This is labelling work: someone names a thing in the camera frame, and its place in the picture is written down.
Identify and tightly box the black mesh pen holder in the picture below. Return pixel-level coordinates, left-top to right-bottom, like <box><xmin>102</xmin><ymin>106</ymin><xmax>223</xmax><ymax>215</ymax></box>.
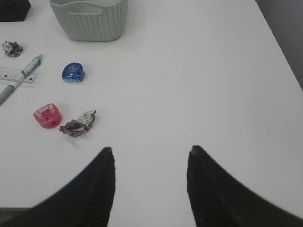
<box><xmin>0</xmin><ymin>0</ymin><xmax>31</xmax><ymax>22</ymax></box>

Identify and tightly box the blue-grey pen right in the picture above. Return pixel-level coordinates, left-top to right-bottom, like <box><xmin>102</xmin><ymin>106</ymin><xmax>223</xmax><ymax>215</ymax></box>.
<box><xmin>0</xmin><ymin>54</ymin><xmax>43</xmax><ymax>104</ymax></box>

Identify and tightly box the clear plastic ruler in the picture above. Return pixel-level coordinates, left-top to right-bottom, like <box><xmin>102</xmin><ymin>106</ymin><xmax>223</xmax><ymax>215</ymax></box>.
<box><xmin>0</xmin><ymin>67</ymin><xmax>39</xmax><ymax>84</ymax></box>

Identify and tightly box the paper scrap with pink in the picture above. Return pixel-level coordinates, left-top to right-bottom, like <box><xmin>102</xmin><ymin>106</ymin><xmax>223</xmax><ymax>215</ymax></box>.
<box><xmin>58</xmin><ymin>110</ymin><xmax>97</xmax><ymax>137</ymax></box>

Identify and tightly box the grey-green woven plastic basket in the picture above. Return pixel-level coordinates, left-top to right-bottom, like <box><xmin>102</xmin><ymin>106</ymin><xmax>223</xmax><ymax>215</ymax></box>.
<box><xmin>49</xmin><ymin>0</ymin><xmax>128</xmax><ymax>42</ymax></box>

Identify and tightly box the blue pencil sharpener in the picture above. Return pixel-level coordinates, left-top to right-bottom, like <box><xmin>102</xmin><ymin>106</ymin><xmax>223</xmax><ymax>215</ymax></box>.
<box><xmin>62</xmin><ymin>62</ymin><xmax>85</xmax><ymax>82</ymax></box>

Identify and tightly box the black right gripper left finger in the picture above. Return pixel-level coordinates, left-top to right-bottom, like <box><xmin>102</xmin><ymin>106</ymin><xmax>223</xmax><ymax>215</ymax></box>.
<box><xmin>1</xmin><ymin>147</ymin><xmax>116</xmax><ymax>227</ymax></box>

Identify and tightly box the pink pencil sharpener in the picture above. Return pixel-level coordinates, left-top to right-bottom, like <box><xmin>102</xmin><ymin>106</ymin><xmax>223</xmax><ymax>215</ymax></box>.
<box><xmin>33</xmin><ymin>103</ymin><xmax>62</xmax><ymax>129</ymax></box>

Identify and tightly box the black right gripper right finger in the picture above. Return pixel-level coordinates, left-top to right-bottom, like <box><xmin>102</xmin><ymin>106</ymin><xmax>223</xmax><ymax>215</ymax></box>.
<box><xmin>187</xmin><ymin>145</ymin><xmax>303</xmax><ymax>227</ymax></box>

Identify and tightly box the paper ball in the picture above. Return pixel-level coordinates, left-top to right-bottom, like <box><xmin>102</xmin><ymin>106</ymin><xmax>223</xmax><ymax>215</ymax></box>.
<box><xmin>1</xmin><ymin>41</ymin><xmax>24</xmax><ymax>57</ymax></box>

